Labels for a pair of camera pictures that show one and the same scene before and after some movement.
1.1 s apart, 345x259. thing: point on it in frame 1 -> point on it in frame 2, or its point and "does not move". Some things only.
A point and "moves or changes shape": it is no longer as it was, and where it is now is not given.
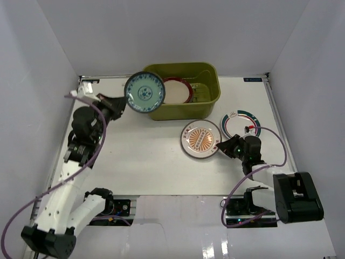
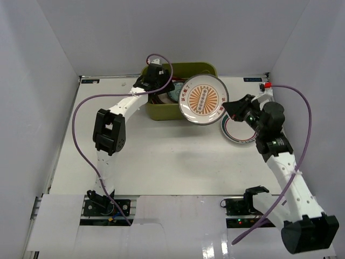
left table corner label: (91, 81) does not move
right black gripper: (227, 147) -> (236, 109)
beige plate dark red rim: (178, 90) -> (163, 98)
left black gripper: (115, 105) -> (160, 79)
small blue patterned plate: (144, 92) moves or changes shape
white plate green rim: (234, 123) does not move
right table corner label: (252, 80) does not move
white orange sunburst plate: (199, 139) -> (201, 100)
